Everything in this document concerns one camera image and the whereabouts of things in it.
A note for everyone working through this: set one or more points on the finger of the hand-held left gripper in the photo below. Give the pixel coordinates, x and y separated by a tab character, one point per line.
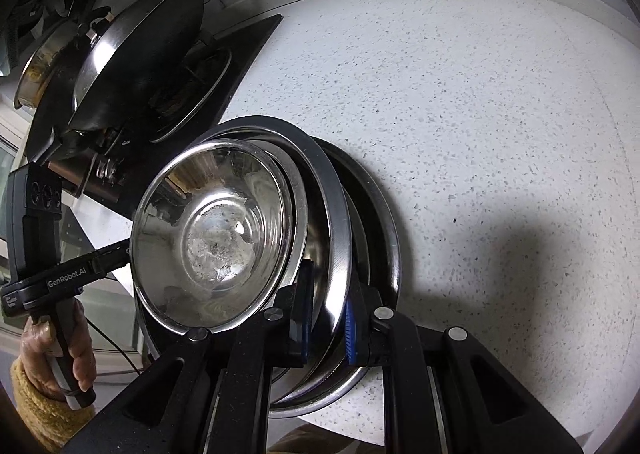
110	256

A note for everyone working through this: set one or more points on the black gas stove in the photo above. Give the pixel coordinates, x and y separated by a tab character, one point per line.
240	49

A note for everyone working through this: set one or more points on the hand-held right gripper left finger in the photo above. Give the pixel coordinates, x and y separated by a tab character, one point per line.
302	324

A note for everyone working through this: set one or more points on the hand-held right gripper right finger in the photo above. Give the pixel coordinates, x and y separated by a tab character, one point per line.
350	329

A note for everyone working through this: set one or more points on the steel wok lid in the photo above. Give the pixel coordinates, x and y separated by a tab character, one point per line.
105	59

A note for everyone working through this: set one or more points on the small flared steel bowl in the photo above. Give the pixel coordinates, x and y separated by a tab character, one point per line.
299	214

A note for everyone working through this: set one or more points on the person's left forearm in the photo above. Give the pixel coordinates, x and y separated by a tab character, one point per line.
40	414

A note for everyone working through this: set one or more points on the black wok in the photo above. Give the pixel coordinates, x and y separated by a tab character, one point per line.
150	49

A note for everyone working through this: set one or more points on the large steel plate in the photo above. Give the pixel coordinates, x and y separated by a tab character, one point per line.
390	234

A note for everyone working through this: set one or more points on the person's left hand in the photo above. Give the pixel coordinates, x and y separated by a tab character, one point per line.
82	359

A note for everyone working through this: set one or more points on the large steel bowl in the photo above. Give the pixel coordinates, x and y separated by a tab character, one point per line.
325	244

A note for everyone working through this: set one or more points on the small deep steel bowl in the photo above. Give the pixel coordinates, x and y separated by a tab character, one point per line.
210	234

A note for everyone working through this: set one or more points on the steel cooking pot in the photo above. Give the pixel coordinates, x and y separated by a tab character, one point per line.
40	64

